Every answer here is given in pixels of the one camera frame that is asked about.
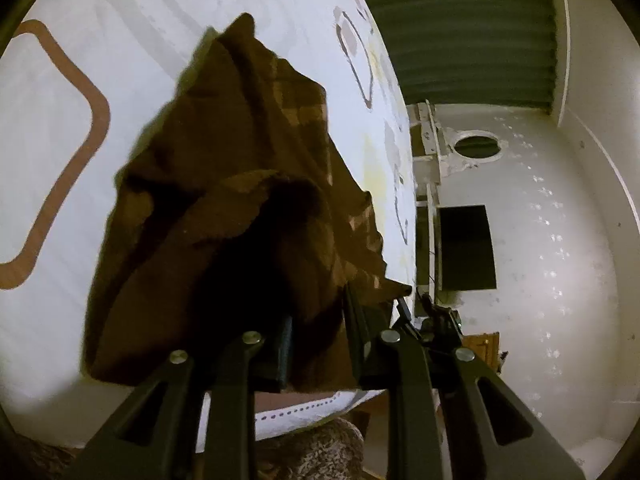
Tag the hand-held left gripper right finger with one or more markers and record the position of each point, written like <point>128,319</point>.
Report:
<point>361,355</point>

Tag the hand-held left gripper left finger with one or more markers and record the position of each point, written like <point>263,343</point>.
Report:
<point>284,352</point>

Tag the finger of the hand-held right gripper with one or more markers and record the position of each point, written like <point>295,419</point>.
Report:
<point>404,314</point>

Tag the brown checked garment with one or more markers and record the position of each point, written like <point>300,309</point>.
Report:
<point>235,175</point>

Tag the wooden cabinet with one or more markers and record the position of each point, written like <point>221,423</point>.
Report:
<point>482,347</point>

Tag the black screen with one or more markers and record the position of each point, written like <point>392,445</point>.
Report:
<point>467,247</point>

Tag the speckled brown blanket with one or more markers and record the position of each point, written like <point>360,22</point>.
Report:
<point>310,452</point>

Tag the oval white-framed mirror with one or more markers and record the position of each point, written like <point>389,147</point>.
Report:
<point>477,145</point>

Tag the green curtain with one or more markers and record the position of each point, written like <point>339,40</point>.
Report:
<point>465,35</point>

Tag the white patterned bed sheet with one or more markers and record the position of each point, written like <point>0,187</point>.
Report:
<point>60,170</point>

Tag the white furniture frame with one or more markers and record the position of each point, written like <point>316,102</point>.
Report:
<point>425,160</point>

